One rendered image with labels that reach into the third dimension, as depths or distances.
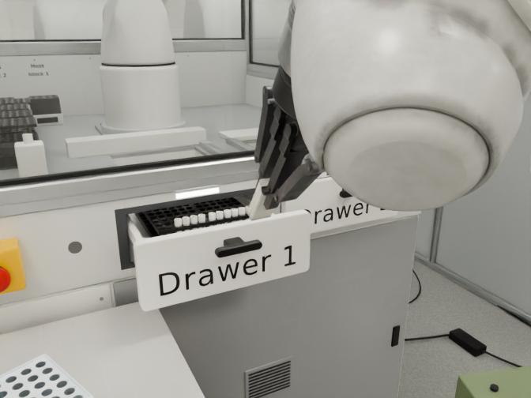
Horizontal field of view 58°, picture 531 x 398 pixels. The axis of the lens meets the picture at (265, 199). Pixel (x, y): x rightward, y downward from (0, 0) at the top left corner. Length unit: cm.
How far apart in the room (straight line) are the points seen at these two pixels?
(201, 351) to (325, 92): 85
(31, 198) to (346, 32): 67
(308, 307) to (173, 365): 44
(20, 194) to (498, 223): 202
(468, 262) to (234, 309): 173
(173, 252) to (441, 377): 145
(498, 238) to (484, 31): 221
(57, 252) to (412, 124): 72
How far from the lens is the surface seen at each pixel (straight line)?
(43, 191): 81
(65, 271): 87
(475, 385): 58
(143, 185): 84
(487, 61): 21
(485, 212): 243
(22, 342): 85
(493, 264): 247
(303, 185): 52
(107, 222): 84
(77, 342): 82
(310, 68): 23
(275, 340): 109
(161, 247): 71
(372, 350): 129
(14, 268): 81
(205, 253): 74
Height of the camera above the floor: 122
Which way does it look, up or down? 20 degrees down
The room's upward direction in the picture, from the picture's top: straight up
